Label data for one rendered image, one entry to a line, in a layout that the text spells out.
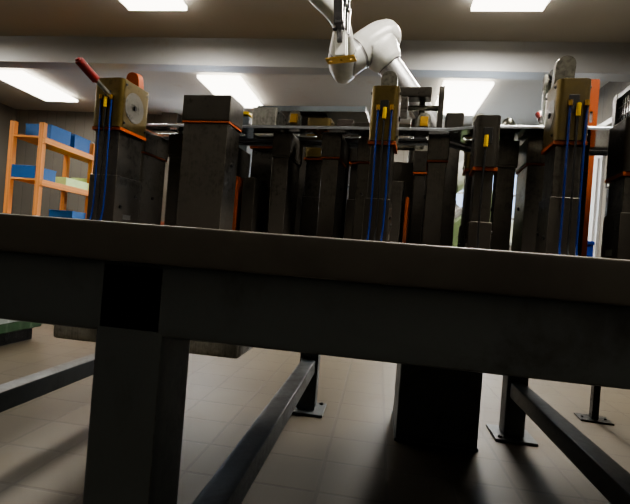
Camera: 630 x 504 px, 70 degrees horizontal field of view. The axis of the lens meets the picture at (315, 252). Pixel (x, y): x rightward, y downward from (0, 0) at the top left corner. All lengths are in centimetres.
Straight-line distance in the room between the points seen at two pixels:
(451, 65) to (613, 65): 157
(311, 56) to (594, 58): 288
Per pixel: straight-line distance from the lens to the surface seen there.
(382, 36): 197
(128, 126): 121
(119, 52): 616
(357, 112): 152
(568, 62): 109
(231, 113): 110
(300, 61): 535
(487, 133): 99
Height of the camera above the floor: 68
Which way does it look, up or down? level
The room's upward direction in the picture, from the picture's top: 5 degrees clockwise
